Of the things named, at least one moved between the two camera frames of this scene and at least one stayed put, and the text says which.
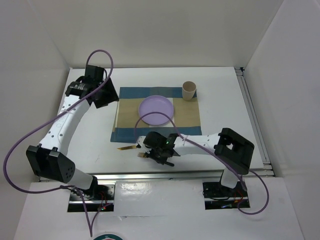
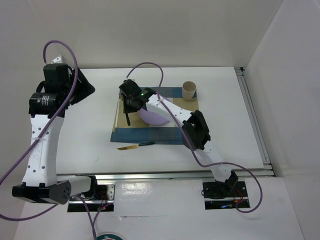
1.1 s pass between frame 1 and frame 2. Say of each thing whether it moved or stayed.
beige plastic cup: stayed
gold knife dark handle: stayed
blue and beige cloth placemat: stayed
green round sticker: stayed
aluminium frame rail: stayed
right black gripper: moved
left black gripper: moved
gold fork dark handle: moved
